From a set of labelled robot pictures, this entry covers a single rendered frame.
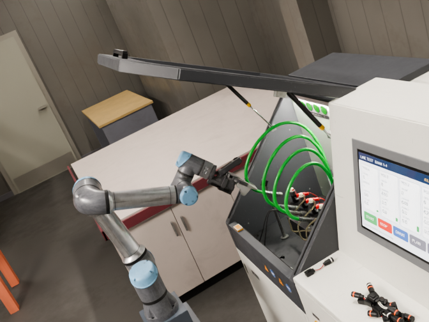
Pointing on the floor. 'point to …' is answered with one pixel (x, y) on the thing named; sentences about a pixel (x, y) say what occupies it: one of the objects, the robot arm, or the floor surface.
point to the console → (368, 131)
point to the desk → (120, 117)
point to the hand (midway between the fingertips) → (255, 186)
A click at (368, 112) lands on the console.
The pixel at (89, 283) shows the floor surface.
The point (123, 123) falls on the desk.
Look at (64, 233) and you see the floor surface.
